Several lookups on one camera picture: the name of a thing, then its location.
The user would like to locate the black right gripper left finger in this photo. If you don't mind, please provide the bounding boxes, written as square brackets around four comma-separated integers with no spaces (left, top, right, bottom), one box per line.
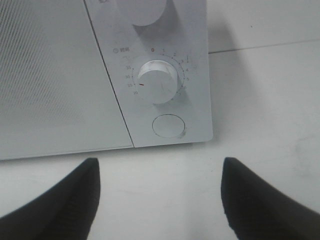
[0,158,101,240]

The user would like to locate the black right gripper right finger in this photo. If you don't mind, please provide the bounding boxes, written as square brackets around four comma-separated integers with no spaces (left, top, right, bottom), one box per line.
[220,157,320,240]

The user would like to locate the white microwave door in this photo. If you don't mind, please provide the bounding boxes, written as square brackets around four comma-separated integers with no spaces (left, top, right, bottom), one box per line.
[0,0,133,160]

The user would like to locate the round white door button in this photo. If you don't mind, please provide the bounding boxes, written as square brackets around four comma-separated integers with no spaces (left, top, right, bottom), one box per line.
[152,114,186,138]

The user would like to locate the white timer knob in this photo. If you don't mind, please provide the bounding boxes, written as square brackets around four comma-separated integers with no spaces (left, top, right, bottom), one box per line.
[136,60,178,105]

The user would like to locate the white microwave oven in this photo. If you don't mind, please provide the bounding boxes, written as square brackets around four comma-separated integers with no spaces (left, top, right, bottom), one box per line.
[0,0,214,161]

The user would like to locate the upper white power knob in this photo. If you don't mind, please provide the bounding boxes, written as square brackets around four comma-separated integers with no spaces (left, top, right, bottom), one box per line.
[98,0,168,27]

